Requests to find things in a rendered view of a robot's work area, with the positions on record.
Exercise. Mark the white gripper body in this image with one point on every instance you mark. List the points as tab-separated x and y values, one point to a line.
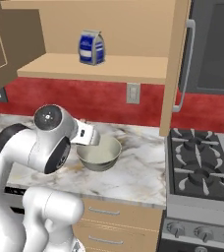
95	138

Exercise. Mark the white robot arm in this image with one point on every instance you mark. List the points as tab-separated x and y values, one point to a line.
22	154

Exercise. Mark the grey-green mixing bowl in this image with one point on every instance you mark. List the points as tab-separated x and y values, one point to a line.
99	157

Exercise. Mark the tan drawer front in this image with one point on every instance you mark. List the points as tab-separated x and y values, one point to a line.
133	213
133	241

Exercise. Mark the blue and white flour bag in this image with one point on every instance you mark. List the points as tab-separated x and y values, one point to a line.
90	47

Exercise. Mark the grey gas hob stove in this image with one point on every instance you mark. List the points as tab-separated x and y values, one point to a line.
199	183

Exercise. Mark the grey stove knob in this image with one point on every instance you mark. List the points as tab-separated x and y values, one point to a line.
176	229
203	234
201	249

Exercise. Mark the dark grey microwave oven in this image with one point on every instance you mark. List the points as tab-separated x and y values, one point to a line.
215	46

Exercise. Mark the grey wall socket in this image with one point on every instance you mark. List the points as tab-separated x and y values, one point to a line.
133	93

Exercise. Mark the tan open wall cupboard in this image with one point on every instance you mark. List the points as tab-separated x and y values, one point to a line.
94	69

